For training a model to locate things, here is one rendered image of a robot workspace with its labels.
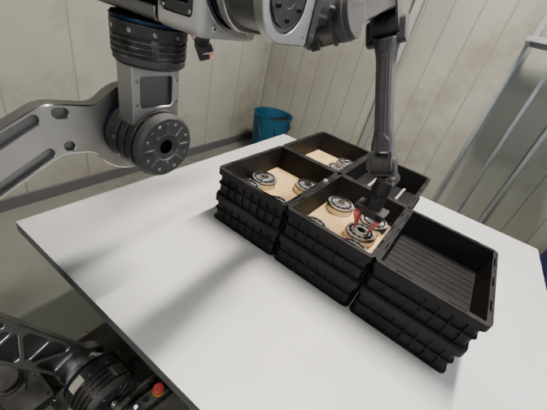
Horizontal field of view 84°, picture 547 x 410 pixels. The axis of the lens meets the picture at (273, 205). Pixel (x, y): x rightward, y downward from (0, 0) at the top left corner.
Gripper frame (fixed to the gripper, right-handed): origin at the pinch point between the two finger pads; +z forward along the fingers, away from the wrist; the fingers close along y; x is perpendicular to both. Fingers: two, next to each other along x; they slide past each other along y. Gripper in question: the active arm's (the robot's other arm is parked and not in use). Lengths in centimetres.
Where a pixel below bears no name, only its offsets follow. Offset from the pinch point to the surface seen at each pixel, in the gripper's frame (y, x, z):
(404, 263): -17.0, -0.9, 4.2
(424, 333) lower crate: -29.9, 19.6, 7.1
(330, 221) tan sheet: 11.1, -0.4, 4.3
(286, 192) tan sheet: 33.1, -2.7, 4.4
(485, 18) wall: 22, -215, -86
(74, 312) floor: 95, 57, 89
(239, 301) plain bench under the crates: 15.5, 41.2, 18.2
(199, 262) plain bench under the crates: 35, 39, 18
